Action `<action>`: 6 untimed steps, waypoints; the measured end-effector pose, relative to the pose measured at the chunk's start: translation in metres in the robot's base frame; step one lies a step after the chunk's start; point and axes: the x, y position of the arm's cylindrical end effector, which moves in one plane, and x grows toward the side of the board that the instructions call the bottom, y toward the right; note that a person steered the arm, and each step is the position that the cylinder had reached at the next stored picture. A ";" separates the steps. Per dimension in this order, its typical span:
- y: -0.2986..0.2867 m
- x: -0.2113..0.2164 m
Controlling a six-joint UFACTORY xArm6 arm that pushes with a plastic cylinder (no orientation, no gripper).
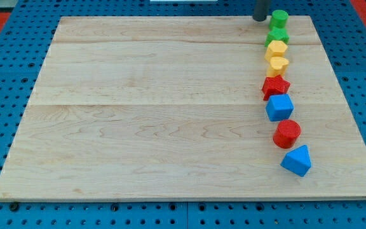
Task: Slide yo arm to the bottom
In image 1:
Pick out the yellow hexagon block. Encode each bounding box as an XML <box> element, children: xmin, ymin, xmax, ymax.
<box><xmin>264</xmin><ymin>40</ymin><xmax>288</xmax><ymax>61</ymax></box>

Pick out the red cylinder block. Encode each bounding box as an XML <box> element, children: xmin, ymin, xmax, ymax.
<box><xmin>273</xmin><ymin>120</ymin><xmax>301</xmax><ymax>149</ymax></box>

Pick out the blue triangle block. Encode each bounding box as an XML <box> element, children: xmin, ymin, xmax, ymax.
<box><xmin>280</xmin><ymin>145</ymin><xmax>311</xmax><ymax>177</ymax></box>

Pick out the green cylinder block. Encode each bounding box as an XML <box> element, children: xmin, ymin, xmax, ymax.
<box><xmin>269</xmin><ymin>10</ymin><xmax>289</xmax><ymax>30</ymax></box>

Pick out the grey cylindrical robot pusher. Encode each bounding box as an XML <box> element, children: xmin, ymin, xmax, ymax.
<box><xmin>252</xmin><ymin>0</ymin><xmax>271</xmax><ymax>22</ymax></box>

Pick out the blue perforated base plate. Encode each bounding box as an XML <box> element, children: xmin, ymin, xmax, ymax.
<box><xmin>0</xmin><ymin>0</ymin><xmax>366</xmax><ymax>228</ymax></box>

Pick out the yellow heart block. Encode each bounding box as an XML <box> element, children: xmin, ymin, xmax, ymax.
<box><xmin>266</xmin><ymin>57</ymin><xmax>290</xmax><ymax>77</ymax></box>

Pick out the red star block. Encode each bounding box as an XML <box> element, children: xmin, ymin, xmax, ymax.
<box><xmin>261</xmin><ymin>75</ymin><xmax>291</xmax><ymax>101</ymax></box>

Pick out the light wooden board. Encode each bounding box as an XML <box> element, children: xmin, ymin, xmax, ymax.
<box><xmin>0</xmin><ymin>16</ymin><xmax>366</xmax><ymax>202</ymax></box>

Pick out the green star block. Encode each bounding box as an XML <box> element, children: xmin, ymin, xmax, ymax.
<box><xmin>264</xmin><ymin>27</ymin><xmax>289</xmax><ymax>47</ymax></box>

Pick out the blue cube block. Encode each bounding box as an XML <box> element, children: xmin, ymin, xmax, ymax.
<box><xmin>266</xmin><ymin>94</ymin><xmax>294</xmax><ymax>121</ymax></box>

